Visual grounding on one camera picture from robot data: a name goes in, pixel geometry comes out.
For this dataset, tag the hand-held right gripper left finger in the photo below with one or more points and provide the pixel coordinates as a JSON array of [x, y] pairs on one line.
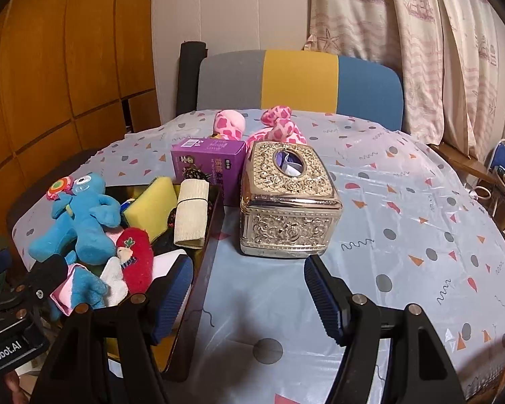
[[174, 294]]

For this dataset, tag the red plush ornament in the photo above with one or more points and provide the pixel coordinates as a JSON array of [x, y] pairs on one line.
[[136, 265]]

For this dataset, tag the pink spotted giraffe plush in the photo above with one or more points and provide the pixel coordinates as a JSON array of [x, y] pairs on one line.
[[229, 124]]

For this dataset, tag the white sock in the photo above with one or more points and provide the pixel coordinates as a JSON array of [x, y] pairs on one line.
[[113, 280]]

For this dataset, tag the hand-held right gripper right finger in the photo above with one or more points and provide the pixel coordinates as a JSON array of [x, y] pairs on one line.
[[324, 298]]

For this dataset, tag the wooden side table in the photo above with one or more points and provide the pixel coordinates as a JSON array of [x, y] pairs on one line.
[[458, 160]]

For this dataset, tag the small blue plush elephant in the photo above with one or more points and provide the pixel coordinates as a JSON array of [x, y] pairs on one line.
[[86, 288]]

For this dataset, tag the silver ornate tissue box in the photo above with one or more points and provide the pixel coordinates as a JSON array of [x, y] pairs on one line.
[[286, 219]]

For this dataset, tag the beige cloth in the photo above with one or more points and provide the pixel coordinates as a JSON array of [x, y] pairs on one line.
[[189, 214]]

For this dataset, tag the yellow green sponge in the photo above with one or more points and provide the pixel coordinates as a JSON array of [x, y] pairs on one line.
[[151, 206]]

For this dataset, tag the gold tray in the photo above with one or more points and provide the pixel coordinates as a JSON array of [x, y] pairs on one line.
[[168, 345]]

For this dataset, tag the large blue plush doll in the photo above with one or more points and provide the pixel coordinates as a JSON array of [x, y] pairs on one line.
[[88, 227]]

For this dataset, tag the grey yellow blue chair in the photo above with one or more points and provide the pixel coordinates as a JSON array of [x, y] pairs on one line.
[[298, 80]]

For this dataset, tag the ship print curtain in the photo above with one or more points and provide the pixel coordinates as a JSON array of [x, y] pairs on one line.
[[383, 29]]

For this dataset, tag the blue folding chair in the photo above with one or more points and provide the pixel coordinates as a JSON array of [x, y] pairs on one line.
[[500, 153]]

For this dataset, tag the white sponge block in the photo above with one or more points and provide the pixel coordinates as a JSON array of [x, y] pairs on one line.
[[168, 263]]

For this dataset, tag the purple box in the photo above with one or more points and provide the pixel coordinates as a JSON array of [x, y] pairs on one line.
[[210, 155]]

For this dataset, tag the wooden wardrobe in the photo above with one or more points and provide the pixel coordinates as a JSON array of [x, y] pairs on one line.
[[67, 50]]

